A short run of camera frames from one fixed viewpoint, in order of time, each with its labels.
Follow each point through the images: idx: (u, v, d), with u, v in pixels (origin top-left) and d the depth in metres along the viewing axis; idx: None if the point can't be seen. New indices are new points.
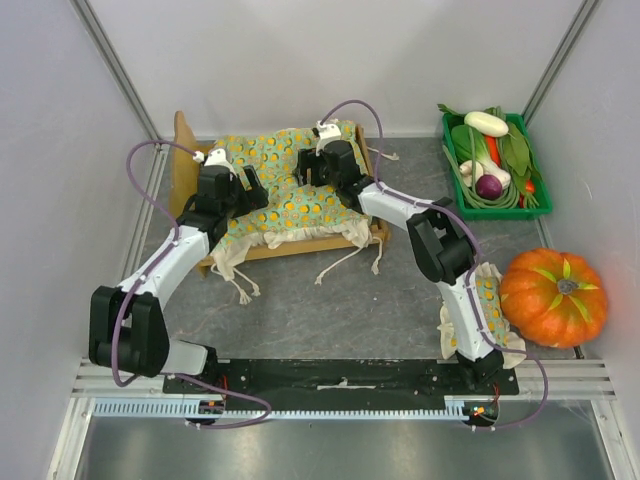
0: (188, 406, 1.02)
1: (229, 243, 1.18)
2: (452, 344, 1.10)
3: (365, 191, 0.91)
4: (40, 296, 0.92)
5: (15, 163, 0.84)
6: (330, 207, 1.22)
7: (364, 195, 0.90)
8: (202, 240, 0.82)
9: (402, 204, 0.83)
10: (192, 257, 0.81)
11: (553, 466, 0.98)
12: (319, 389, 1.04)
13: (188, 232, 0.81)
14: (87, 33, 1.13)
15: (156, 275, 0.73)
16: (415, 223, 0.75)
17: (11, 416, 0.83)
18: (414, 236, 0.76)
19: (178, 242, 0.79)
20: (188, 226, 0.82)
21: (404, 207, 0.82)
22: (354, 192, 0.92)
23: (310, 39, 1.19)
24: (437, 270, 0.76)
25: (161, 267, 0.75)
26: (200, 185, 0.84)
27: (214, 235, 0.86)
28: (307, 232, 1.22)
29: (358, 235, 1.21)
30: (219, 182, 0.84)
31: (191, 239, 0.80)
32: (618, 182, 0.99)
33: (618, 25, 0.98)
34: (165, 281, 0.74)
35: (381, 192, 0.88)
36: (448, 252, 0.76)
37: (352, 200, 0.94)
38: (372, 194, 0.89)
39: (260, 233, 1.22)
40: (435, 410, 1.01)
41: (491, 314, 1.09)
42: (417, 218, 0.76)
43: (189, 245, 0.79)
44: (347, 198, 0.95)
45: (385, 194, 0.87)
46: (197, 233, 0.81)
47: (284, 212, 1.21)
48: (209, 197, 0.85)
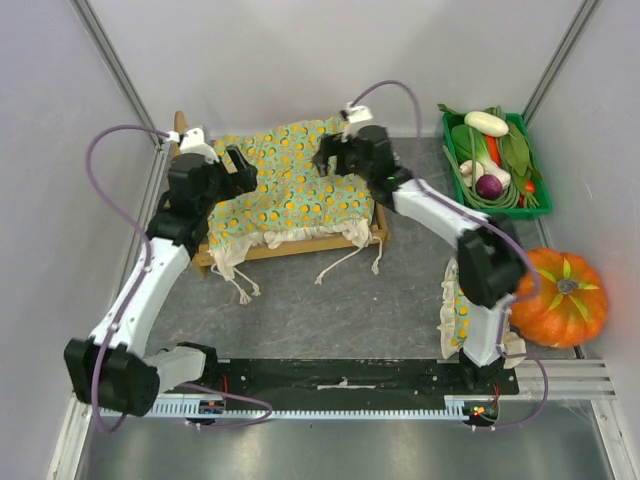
0: (188, 406, 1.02)
1: (229, 243, 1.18)
2: (452, 344, 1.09)
3: (403, 190, 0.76)
4: (40, 296, 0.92)
5: (15, 164, 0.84)
6: (331, 207, 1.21)
7: (401, 194, 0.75)
8: (179, 253, 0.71)
9: (451, 213, 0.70)
10: (170, 276, 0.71)
11: (552, 466, 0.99)
12: (319, 390, 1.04)
13: (160, 247, 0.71)
14: (87, 32, 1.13)
15: (129, 319, 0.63)
16: (466, 241, 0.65)
17: (11, 417, 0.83)
18: (463, 255, 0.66)
19: (149, 266, 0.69)
20: (160, 239, 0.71)
21: (451, 217, 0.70)
22: (388, 188, 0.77)
23: (310, 39, 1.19)
24: (483, 293, 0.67)
25: (134, 305, 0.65)
26: (171, 181, 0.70)
27: (194, 239, 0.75)
28: (307, 232, 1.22)
29: (358, 235, 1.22)
30: (194, 177, 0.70)
31: (166, 259, 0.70)
32: (619, 182, 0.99)
33: (618, 25, 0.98)
34: (142, 322, 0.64)
35: (422, 192, 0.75)
36: (498, 276, 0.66)
37: (386, 196, 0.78)
38: (410, 194, 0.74)
39: (260, 232, 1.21)
40: (435, 410, 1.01)
41: None
42: (470, 235, 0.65)
43: (164, 266, 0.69)
44: (379, 193, 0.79)
45: (427, 197, 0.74)
46: (171, 250, 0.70)
47: (284, 212, 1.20)
48: (183, 195, 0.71)
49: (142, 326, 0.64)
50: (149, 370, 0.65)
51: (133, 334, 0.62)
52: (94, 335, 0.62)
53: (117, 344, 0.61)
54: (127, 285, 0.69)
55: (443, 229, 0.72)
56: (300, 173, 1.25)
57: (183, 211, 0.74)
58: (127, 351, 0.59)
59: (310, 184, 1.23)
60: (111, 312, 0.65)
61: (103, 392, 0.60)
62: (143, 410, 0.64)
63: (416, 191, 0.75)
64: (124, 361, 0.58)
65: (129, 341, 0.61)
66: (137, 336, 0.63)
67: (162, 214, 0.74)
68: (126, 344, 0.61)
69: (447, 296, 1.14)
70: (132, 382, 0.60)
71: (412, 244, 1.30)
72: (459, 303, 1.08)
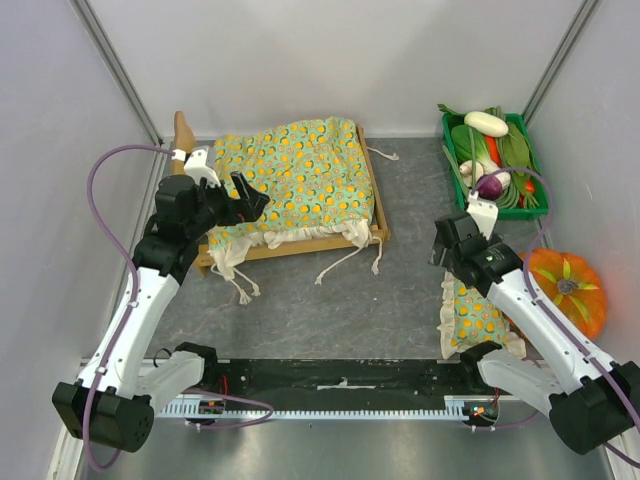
0: (188, 406, 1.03)
1: (228, 243, 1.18)
2: (452, 344, 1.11)
3: (504, 280, 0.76)
4: (39, 295, 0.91)
5: (15, 162, 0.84)
6: (330, 207, 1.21)
7: (502, 286, 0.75)
8: (165, 283, 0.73)
9: (566, 346, 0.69)
10: (157, 310, 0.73)
11: (554, 466, 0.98)
12: (319, 390, 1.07)
13: (146, 278, 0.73)
14: (87, 32, 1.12)
15: (116, 361, 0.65)
16: (587, 398, 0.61)
17: (10, 416, 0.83)
18: (578, 406, 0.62)
19: (136, 301, 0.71)
20: (147, 269, 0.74)
21: (568, 351, 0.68)
22: (487, 271, 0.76)
23: (311, 38, 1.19)
24: (584, 443, 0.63)
25: (122, 345, 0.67)
26: (159, 205, 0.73)
27: (182, 262, 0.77)
28: (307, 231, 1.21)
29: (358, 235, 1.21)
30: (181, 201, 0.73)
31: (152, 292, 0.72)
32: (619, 181, 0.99)
33: (619, 24, 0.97)
34: (129, 361, 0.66)
35: (533, 299, 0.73)
36: (605, 430, 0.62)
37: (480, 275, 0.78)
38: (515, 295, 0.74)
39: (260, 233, 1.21)
40: (435, 410, 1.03)
41: (491, 315, 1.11)
42: (593, 391, 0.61)
43: (150, 301, 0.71)
44: (471, 271, 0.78)
45: (537, 304, 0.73)
46: (158, 282, 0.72)
47: (284, 212, 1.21)
48: (172, 219, 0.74)
49: (130, 366, 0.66)
50: (144, 407, 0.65)
51: (121, 376, 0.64)
52: (84, 378, 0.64)
53: (106, 388, 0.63)
54: (115, 321, 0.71)
55: (551, 352, 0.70)
56: (299, 173, 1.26)
57: (170, 237, 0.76)
58: (116, 397, 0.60)
59: (310, 184, 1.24)
60: (99, 352, 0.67)
61: (97, 432, 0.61)
62: (139, 444, 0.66)
63: (523, 293, 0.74)
64: (113, 406, 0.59)
65: (117, 385, 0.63)
66: (126, 378, 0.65)
67: (149, 238, 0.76)
68: (114, 387, 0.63)
69: (447, 298, 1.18)
70: (123, 424, 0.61)
71: (412, 245, 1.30)
72: (460, 303, 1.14)
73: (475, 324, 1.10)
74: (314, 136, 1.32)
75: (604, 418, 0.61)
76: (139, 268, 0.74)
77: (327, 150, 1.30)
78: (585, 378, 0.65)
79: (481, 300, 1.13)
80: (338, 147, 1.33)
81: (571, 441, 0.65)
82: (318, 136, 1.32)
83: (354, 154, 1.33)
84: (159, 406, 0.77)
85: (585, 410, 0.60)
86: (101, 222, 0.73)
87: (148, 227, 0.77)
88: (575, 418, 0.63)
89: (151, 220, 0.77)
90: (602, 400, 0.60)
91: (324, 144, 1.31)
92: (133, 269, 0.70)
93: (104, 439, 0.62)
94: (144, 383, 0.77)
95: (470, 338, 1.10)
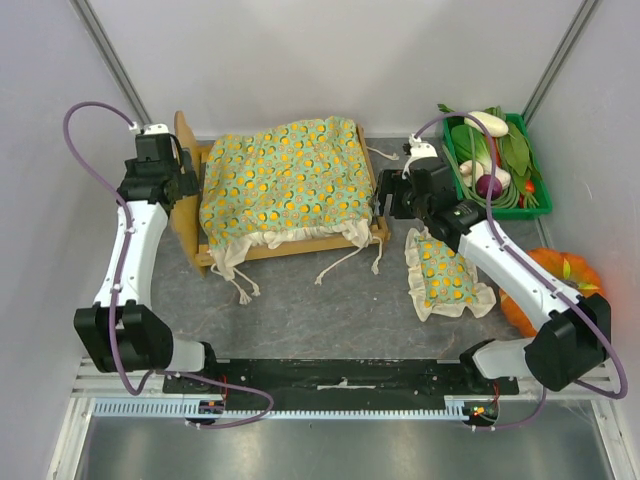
0: (188, 406, 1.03)
1: (228, 243, 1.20)
2: (426, 306, 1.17)
3: (473, 231, 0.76)
4: (40, 298, 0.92)
5: (15, 163, 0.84)
6: (330, 207, 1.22)
7: (470, 237, 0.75)
8: (156, 213, 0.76)
9: (534, 284, 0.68)
10: (152, 237, 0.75)
11: (553, 466, 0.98)
12: (320, 389, 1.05)
13: (138, 209, 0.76)
14: (87, 33, 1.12)
15: (129, 278, 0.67)
16: (554, 328, 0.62)
17: (12, 416, 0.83)
18: (547, 339, 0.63)
19: (133, 228, 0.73)
20: (136, 201, 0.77)
21: (536, 289, 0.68)
22: (451, 220, 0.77)
23: (311, 37, 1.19)
24: (559, 380, 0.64)
25: (130, 264, 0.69)
26: (141, 149, 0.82)
27: (167, 195, 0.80)
28: (307, 232, 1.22)
29: (358, 235, 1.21)
30: (162, 144, 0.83)
31: (146, 219, 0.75)
32: (619, 180, 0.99)
33: (619, 23, 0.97)
34: (141, 278, 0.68)
35: (501, 245, 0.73)
36: (578, 361, 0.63)
37: (449, 229, 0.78)
38: (484, 245, 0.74)
39: (260, 232, 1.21)
40: (436, 410, 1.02)
41: (456, 271, 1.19)
42: (560, 321, 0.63)
43: (146, 226, 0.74)
44: (441, 228, 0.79)
45: (504, 250, 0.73)
46: (149, 210, 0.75)
47: (285, 212, 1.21)
48: (152, 161, 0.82)
49: (142, 282, 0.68)
50: (162, 328, 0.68)
51: (137, 289, 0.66)
52: (100, 299, 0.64)
53: (125, 302, 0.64)
54: (116, 251, 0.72)
55: (522, 295, 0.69)
56: (299, 172, 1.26)
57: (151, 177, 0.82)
58: (136, 305, 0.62)
59: (310, 184, 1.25)
60: (108, 276, 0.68)
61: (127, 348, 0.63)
62: (165, 360, 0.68)
63: (490, 241, 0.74)
64: (136, 315, 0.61)
65: (136, 296, 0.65)
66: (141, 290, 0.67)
67: (130, 180, 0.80)
68: (134, 299, 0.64)
69: (413, 264, 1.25)
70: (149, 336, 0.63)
71: None
72: (426, 267, 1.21)
73: (443, 281, 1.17)
74: (313, 136, 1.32)
75: (574, 348, 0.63)
76: (127, 202, 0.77)
77: (327, 149, 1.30)
78: (553, 311, 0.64)
79: (444, 259, 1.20)
80: (338, 147, 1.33)
81: (546, 380, 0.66)
82: (318, 135, 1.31)
83: (354, 154, 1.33)
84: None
85: (554, 340, 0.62)
86: (87, 166, 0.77)
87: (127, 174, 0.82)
88: (547, 351, 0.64)
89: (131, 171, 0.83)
90: (569, 330, 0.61)
91: (324, 143, 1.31)
92: (122, 202, 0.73)
93: (132, 362, 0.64)
94: None
95: (442, 296, 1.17)
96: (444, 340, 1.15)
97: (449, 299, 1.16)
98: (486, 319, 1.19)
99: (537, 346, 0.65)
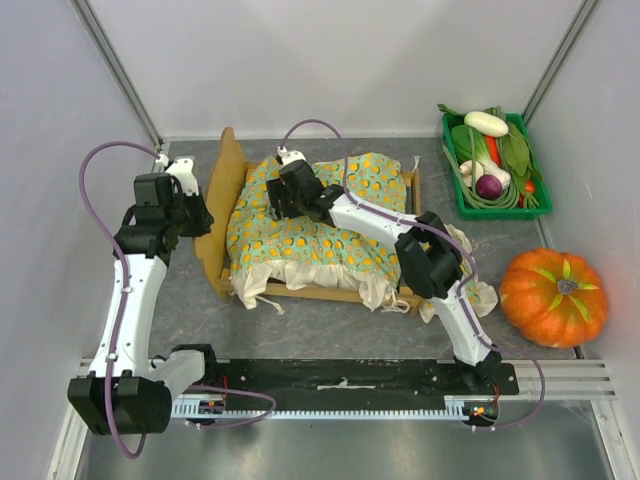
0: (188, 406, 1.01)
1: (249, 269, 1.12)
2: (430, 307, 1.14)
3: (335, 204, 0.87)
4: (41, 299, 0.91)
5: (15, 161, 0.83)
6: (355, 247, 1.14)
7: (334, 209, 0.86)
8: (155, 265, 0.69)
9: (384, 222, 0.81)
10: (151, 293, 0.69)
11: (553, 466, 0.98)
12: (319, 390, 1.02)
13: (136, 263, 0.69)
14: (87, 32, 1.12)
15: (125, 345, 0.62)
16: (404, 246, 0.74)
17: (11, 417, 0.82)
18: (404, 257, 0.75)
19: (130, 286, 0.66)
20: (134, 254, 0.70)
21: (386, 225, 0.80)
22: (323, 205, 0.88)
23: (312, 38, 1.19)
24: (429, 287, 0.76)
25: (127, 328, 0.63)
26: (139, 194, 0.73)
27: (166, 244, 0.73)
28: (332, 270, 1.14)
29: (373, 297, 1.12)
30: (161, 187, 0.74)
31: (144, 275, 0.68)
32: (619, 181, 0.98)
33: (619, 23, 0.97)
34: (138, 342, 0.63)
35: (356, 206, 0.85)
36: (437, 267, 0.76)
37: (322, 214, 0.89)
38: (345, 209, 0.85)
39: (283, 260, 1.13)
40: (436, 410, 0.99)
41: None
42: (407, 240, 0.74)
43: (144, 283, 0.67)
44: (315, 213, 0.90)
45: (360, 208, 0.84)
46: (147, 264, 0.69)
47: (312, 241, 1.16)
48: (151, 205, 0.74)
49: (140, 346, 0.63)
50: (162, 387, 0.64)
51: (134, 359, 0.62)
52: (95, 369, 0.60)
53: (121, 372, 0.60)
54: (112, 312, 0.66)
55: (381, 235, 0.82)
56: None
57: (150, 222, 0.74)
58: (134, 378, 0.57)
59: None
60: (104, 342, 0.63)
61: (121, 419, 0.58)
62: (164, 424, 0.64)
63: (350, 206, 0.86)
64: (134, 387, 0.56)
65: (132, 367, 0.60)
66: (139, 359, 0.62)
67: (127, 226, 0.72)
68: (130, 370, 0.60)
69: None
70: (147, 403, 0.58)
71: None
72: None
73: None
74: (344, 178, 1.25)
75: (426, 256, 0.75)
76: (125, 254, 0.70)
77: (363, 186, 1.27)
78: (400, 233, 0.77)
79: None
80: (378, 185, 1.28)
81: (423, 291, 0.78)
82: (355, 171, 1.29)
83: (393, 196, 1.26)
84: (175, 393, 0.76)
85: (407, 256, 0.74)
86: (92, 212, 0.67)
87: (126, 218, 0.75)
88: (410, 267, 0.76)
89: (129, 212, 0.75)
90: (415, 245, 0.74)
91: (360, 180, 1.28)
92: (119, 253, 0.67)
93: (127, 429, 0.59)
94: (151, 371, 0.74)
95: None
96: (444, 340, 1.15)
97: None
98: (486, 319, 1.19)
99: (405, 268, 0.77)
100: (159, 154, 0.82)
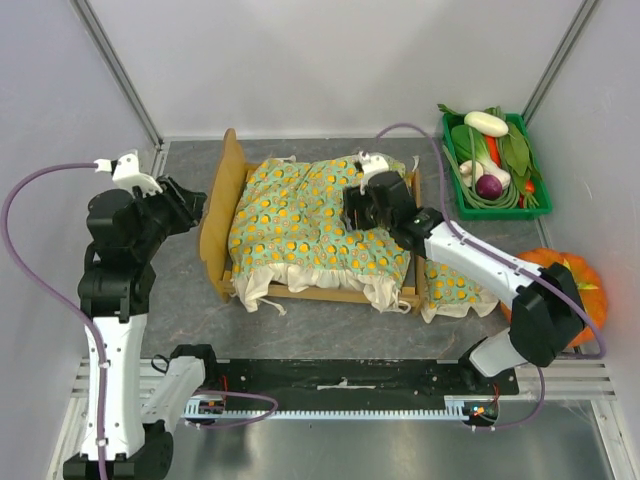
0: (188, 406, 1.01)
1: (251, 272, 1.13)
2: (430, 307, 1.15)
3: (435, 233, 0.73)
4: (40, 299, 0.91)
5: (15, 162, 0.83)
6: (360, 251, 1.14)
7: (432, 239, 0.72)
8: (130, 330, 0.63)
9: (498, 267, 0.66)
10: (133, 359, 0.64)
11: (553, 466, 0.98)
12: (319, 389, 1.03)
13: (108, 330, 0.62)
14: (87, 32, 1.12)
15: (114, 425, 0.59)
16: (525, 302, 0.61)
17: (11, 418, 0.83)
18: (521, 315, 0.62)
19: (108, 361, 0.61)
20: (103, 316, 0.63)
21: (501, 271, 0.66)
22: (415, 230, 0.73)
23: (311, 39, 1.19)
24: (544, 352, 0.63)
25: (113, 406, 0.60)
26: (95, 234, 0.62)
27: (141, 291, 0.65)
28: (335, 275, 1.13)
29: (381, 297, 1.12)
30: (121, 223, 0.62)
31: (121, 344, 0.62)
32: (619, 180, 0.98)
33: (619, 22, 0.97)
34: (128, 419, 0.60)
35: (460, 239, 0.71)
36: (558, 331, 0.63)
37: (413, 240, 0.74)
38: (446, 242, 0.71)
39: (285, 263, 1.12)
40: (436, 410, 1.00)
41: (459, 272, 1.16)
42: (528, 296, 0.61)
43: (122, 353, 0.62)
44: (406, 238, 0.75)
45: (466, 243, 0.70)
46: (123, 332, 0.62)
47: (316, 247, 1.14)
48: (114, 247, 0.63)
49: (130, 421, 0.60)
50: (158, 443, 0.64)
51: (125, 438, 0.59)
52: (87, 452, 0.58)
53: (114, 456, 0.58)
54: (96, 389, 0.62)
55: (488, 280, 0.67)
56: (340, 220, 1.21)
57: (118, 263, 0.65)
58: (130, 461, 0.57)
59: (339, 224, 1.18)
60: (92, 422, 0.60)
61: None
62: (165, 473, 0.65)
63: (451, 239, 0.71)
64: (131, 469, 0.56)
65: (126, 448, 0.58)
66: (131, 435, 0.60)
67: (93, 272, 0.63)
68: (124, 452, 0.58)
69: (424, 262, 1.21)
70: (146, 475, 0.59)
71: None
72: (429, 267, 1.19)
73: (447, 282, 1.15)
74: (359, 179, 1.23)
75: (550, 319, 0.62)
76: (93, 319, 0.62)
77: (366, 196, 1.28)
78: (520, 286, 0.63)
79: None
80: None
81: (534, 356, 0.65)
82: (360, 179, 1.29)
83: None
84: (174, 423, 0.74)
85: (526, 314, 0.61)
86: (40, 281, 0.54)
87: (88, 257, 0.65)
88: (525, 327, 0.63)
89: (91, 249, 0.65)
90: (541, 302, 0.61)
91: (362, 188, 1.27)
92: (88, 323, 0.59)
93: None
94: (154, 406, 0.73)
95: (446, 296, 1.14)
96: (444, 340, 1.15)
97: (453, 299, 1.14)
98: (486, 319, 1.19)
99: (518, 326, 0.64)
100: (97, 162, 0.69)
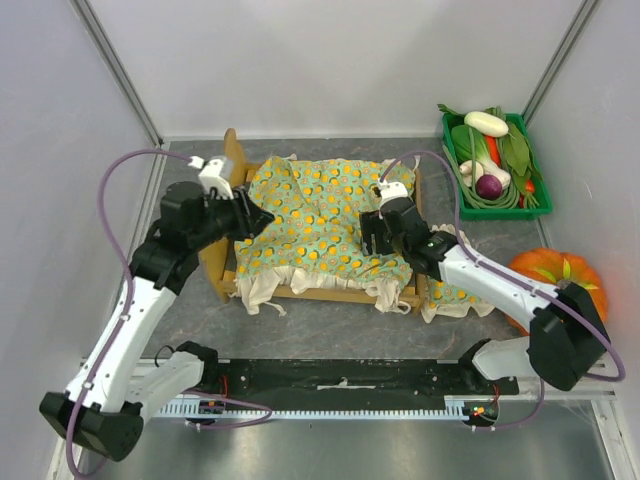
0: (188, 406, 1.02)
1: (257, 275, 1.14)
2: (430, 307, 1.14)
3: (449, 255, 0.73)
4: (40, 300, 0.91)
5: (15, 162, 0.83)
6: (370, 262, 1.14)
7: (446, 262, 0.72)
8: (159, 296, 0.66)
9: (514, 288, 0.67)
10: (149, 325, 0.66)
11: (553, 465, 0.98)
12: (319, 389, 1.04)
13: (140, 290, 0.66)
14: (87, 32, 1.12)
15: (103, 375, 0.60)
16: (543, 325, 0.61)
17: (11, 417, 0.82)
18: (541, 340, 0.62)
19: (128, 315, 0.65)
20: (143, 278, 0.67)
21: (517, 293, 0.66)
22: (431, 254, 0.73)
23: (311, 38, 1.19)
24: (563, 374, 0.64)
25: (111, 357, 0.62)
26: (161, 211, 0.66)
27: (180, 272, 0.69)
28: (338, 281, 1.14)
29: (383, 296, 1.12)
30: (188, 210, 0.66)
31: (146, 305, 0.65)
32: (620, 180, 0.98)
33: (619, 22, 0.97)
34: (118, 377, 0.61)
35: (475, 261, 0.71)
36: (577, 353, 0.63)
37: (428, 263, 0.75)
38: (460, 265, 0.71)
39: (291, 266, 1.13)
40: (436, 410, 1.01)
41: None
42: (547, 317, 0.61)
43: (143, 314, 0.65)
44: (420, 261, 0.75)
45: (480, 266, 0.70)
46: (152, 295, 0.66)
47: (326, 254, 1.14)
48: (175, 228, 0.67)
49: (120, 379, 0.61)
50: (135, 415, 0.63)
51: (108, 393, 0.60)
52: (71, 390, 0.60)
53: (91, 404, 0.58)
54: (106, 335, 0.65)
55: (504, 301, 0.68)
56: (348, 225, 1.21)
57: (173, 243, 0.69)
58: (101, 414, 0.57)
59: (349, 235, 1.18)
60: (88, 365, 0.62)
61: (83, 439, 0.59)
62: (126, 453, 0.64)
63: (467, 262, 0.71)
64: (97, 424, 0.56)
65: (103, 401, 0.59)
66: (113, 393, 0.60)
67: (148, 244, 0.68)
68: (100, 404, 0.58)
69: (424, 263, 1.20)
70: (111, 436, 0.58)
71: None
72: None
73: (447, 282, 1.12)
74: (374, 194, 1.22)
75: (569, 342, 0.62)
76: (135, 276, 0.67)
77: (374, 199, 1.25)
78: (537, 309, 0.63)
79: None
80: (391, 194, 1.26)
81: (553, 377, 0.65)
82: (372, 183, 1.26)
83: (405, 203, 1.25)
84: (150, 414, 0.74)
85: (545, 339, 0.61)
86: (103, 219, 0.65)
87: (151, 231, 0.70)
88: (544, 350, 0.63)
89: (154, 224, 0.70)
90: (559, 325, 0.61)
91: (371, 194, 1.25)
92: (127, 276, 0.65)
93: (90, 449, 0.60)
94: (136, 389, 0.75)
95: (446, 296, 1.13)
96: (444, 340, 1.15)
97: (453, 299, 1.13)
98: (486, 319, 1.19)
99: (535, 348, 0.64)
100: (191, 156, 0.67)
